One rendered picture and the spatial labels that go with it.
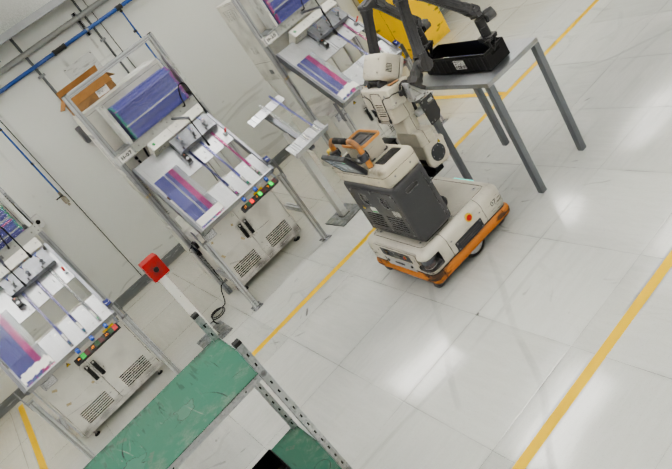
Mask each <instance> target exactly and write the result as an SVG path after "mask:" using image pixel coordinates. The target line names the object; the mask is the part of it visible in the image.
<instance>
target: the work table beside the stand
mask: <svg viewBox="0 0 672 469"><path fill-rule="evenodd" d="M505 43H506V45H507V47H508V49H509V51H510V54H509V55H508V56H507V57H506V58H504V59H503V60H502V61H501V62H500V63H499V64H498V65H497V66H496V67H495V68H494V69H493V70H492V71H483V72H469V73H454V74H439V75H429V74H428V73H427V74H426V75H424V76H423V78H422V79H423V83H422V85H425V86H426V89H423V90H452V89H473V90H474V92H475V94H476V96H477V98H478V100H479V101H480V103H481V105H482V107H483V109H484V111H485V113H486V115H487V117H488V119H489V121H490V123H491V124H492V126H493V128H494V130H495V132H496V134H497V136H498V138H499V140H500V142H501V144H502V145H503V146H507V145H508V144H509V143H510V142H509V140H508V138H507V136H506V134H505V132H504V130H503V128H502V126H501V124H500V122H499V120H498V118H497V116H496V115H495V113H494V111H493V109H492V107H491V105H490V103H489V101H488V99H487V97H486V95H485V93H484V91H483V89H482V88H485V90H486V92H487V94H488V96H489V98H490V100H491V102H492V104H493V106H494V108H495V109H496V111H497V113H498V115H499V117H500V119H501V121H502V123H503V125H504V127H505V129H506V131H507V133H508V135H509V137H510V139H511V141H512V143H513V144H514V146H515V148H516V150H517V152H518V154H519V156H520V158H521V160H522V162H523V164H524V166H525V168H526V170H527V172H528V174H529V176H530V178H531V179H532V181H533V183H534V185H535V187H536V189H537V191H538V193H544V192H545V191H546V190H547V188H546V186H545V184H544V182H543V180H542V178H541V176H540V174H539V172H538V170H537V168H536V166H535V164H534V162H533V160H532V158H531V156H530V154H529V153H528V151H527V149H526V147H525V145H524V143H523V141H522V139H521V137H520V135H519V133H518V131H517V129H516V127H515V125H514V123H513V121H512V119H511V117H510V115H509V113H508V111H507V109H506V107H505V105H504V103H503V101H502V99H501V97H500V95H499V93H498V91H497V89H496V87H495V85H494V83H495V82H496V81H497V80H498V79H499V78H501V77H502V76H503V75H504V74H505V73H506V72H507V71H508V70H509V69H510V68H511V67H512V66H513V65H514V64H515V63H516V62H517V61H518V60H519V59H520V58H521V57H522V56H524V55H525V54H526V53H527V52H528V51H529V50H530V49H531V50H532V53H533V55H534V57H535V59H536V61H537V63H538V66H539V68H540V70H541V72H542V74H543V76H544V79H545V81H546V83H547V85H548V87H549V89H550V91H551V94H552V96H553V98H554V100H555V102H556V104H557V107H558V109H559V111H560V113H561V115H562V117H563V119H564V122H565V124H566V126H567V128H568V130H569V132H570V135H571V137H572V139H573V141H574V143H575V145H576V147H577V150H578V151H583V150H584V149H585V148H586V144H585V142H584V140H583V138H582V136H581V133H580V131H579V129H578V127H577V125H576V123H575V120H574V118H573V116H572V114H571V112H570V109H569V107H568V105H567V103H566V101H565V98H564V96H563V94H562V92H561V90H560V87H559V85H558V83H557V81H556V79H555V76H554V74H553V72H552V70H551V68H550V65H549V63H548V61H547V59H546V57H545V54H544V52H543V50H542V48H541V46H540V43H539V41H538V39H537V37H531V38H523V39H515V40H507V41H505ZM433 126H434V128H435V129H436V131H437V133H438V134H442V135H443V137H444V140H445V142H446V145H447V147H448V150H449V154H450V156H451V157H452V159H453V161H454V163H455V164H456V166H457V168H458V170H459V171H460V173H461V175H462V177H463V178H464V179H469V180H473V178H472V176H471V175H470V173H469V171H468V169H467V168H466V166H465V164H464V162H463V160H462V159H461V157H460V155H459V153H458V152H457V150H456V148H455V146H454V144H453V143H452V141H451V139H450V137H449V136H448V134H447V132H446V130H445V128H444V127H443V125H442V123H441V121H440V120H438V121H437V122H436V123H435V124H434V125H433Z"/></svg>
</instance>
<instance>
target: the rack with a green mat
mask: <svg viewBox="0 0 672 469"><path fill-rule="evenodd" d="M190 317H191V318H192V319H193V320H194V322H195V323H196V324H197V325H198V326H199V327H200V328H201V329H202V330H203V332H204V333H205V334H206V335H207V336H208V337H209V338H210V339H211V340H212V341H211V342H210V343H209V344H208V345H207V346H206V347H205V348H204V349H203V350H202V351H201V352H200V353H199V354H198V355H197V356H196V357H195V358H194V359H193V360H192V361H191V362H190V363H189V364H188V365H187V366H186V367H185V368H184V369H183V370H182V371H181V372H180V373H179V374H178V375H177V376H176V377H175V378H174V379H173V380H172V381H171V382H170V383H169V384H168V385H167V386H166V387H165V388H164V389H163V390H162V391H161V392H160V393H159V394H158V395H157V396H156V397H155V398H154V399H153V400H152V401H151V402H150V403H149V404H148V405H147V406H146V407H145V408H144V409H143V410H141V411H140V412H139V413H138V414H137V415H136V416H135V417H134V418H133V419H132V420H131V421H130V422H129V423H128V424H127V425H126V426H125V427H124V428H123V429H122V430H121V431H120V432H119V433H118V434H117V435H116V436H115V437H114V438H113V439H112V440H111V441H110V442H109V443H108V444H107V445H106V446H105V447H104V448H103V449H102V450H101V451H100V452H99V453H98V454H97V455H96V456H95V457H94V458H93V459H92V460H91V461H90V462H89V463H88V464H87V465H86V466H85V467H84V468H83V469H178V468H179V467H180V465H181V464H182V463H183V462H184V461H185V460H186V459H187V458H188V457H189V456H190V455H191V454H192V453H193V452H194V451H195V450H196V449H197V448H198V447H199V445H200V444H201V443H202V442H203V441H204V440H205V439H206V438H207V437H208V436H209V435H210V434H211V433H212V432H213V431H214V430H215V429H216V428H217V426H218V425H219V424H220V423H221V422H222V421H223V420H224V419H225V418H226V417H227V416H228V415H229V414H230V413H231V412H232V411H233V410H234V409H235V408H236V406H237V405H238V404H239V403H240V402H241V401H242V400H243V399H244V398H245V397H246V396H247V395H248V394H249V393H250V392H251V391H252V390H253V389H254V388H255V389H256V390H257V391H258V392H259V393H260V395H261V396H262V397H263V398H264V399H265V400H266V401H267V402H268V403H269V404H270V406H271V407H272V408H273V409H274V410H275V411H276V412H277V413H278V414H279V416H280V417H281V418H282V419H283V420H284V421H285V422H286V423H287V424H288V426H289V427H290V429H289V431H288V432H287V433H286V434H285V435H284V436H283V437H282V438H281V439H280V441H279V442H278V443H277V444H276V445H275V446H274V447H273V448H272V449H271V450H272V451H273V452H274V453H275V454H276V455H277V456H279V457H280V458H281V459H282V460H283V461H284V462H285V463H286V464H287V465H288V466H289V467H290V468H291V469H353V468H352V467H351V466H350V465H349V464H348V463H347V462H346V460H345V459H344V458H343V457H342V456H341V455H340V454H339V452H338V451H337V450H336V449H335V448H334V447H333V446H332V444H331V443H330V442H329V441H328V440H327V439H326V438H325V436H324V435H323V434H322V433H321V432H320V431H319V430H318V429H317V427H316V426H315V425H314V424H313V423H312V422H311V421H310V419H309V418H308V417H307V416H306V415H305V414H304V413H303V411H302V410H301V409H300V408H299V407H298V406H297V405H296V403H295V402H294V401H293V400H292V399H291V398H290V397H289V395H288V394H287V393H286V392H285V391H284V390H283V389H282V387H281V386H280V385H279V384H278V383H277V382H276V381H275V379H274V378H273V377H272V376H271V375H270V374H269V373H268V371H267V370H266V369H265V368H264V367H263V366H262V365H261V363H260V362H259V361H258V360H257V359H256V358H255V357H254V355H253V354H252V353H251V352H250V351H249V350H248V349H247V348H246V346H245V345H244V344H243V343H242V342H241V341H240V340H239V339H237V338H236V339H235V340H234V341H233V342H232V343H231V345H232V346H231V345H230V344H228V343H227V342H225V341H224V340H223V339H221V338H220V337H219V336H218V335H217V334H216V333H215V332H214V331H213V329H212V328H211V327H210V326H209V325H208V324H207V323H206V322H205V320H204V319H203V318H202V317H201V316H200V315H199V314H198V313H197V312H196V311H195V312H194V313H193V314H192V315H190ZM261 380H263V381H264V382H265V383H266V384H267V385H268V386H269V388H270V389H271V390H272V391H273V392H274V393H275V394H276V395H277V397H278V398H279V399H280V400H281V401H282V402H283V403H284V404H285V406H286V407H287V408H288V409H289V410H290V411H291V412H292V413H293V415H294V416H295V417H296V418H297V419H298V420H299V421H300V422H301V424H302V425H303V426H304V427H305V428H306V429H307V430H308V431H309V433H310V434H311V435H312V436H311V435H310V434H309V433H307V432H306V431H305V430H304V429H302V428H301V427H300V426H298V425H297V423H296V422H295V421H294V420H293V419H292V418H291V417H290V416H289V414H288V413H287V412H286V411H285V410H284V409H283V408H282V407H281V406H280V404H279V403H278V402H277V401H276V400H275V399H274V398H273V397H272V395H271V394H270V393H269V392H268V391H267V390H266V389H265V388H264V386H263V385H262V384H261V383H260V381H261Z"/></svg>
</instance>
